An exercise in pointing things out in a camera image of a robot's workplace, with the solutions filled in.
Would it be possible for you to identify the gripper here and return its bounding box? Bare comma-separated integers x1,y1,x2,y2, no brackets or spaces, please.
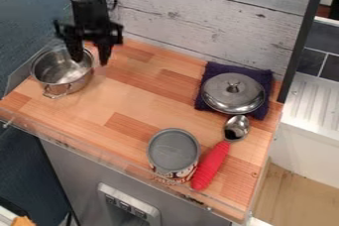
53,0,125,66

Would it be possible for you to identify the silver pot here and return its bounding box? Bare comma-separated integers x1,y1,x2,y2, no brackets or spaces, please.
29,47,97,100

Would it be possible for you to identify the can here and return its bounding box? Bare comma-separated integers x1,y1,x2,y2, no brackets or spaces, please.
145,128,203,185

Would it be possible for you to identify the silver lid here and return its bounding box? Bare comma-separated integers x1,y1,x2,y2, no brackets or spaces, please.
199,72,268,115

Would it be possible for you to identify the dark blue cloth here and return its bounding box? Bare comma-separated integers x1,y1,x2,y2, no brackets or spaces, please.
193,60,275,121

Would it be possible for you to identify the red handled spoon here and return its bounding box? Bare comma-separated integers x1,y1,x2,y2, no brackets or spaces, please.
189,114,252,192

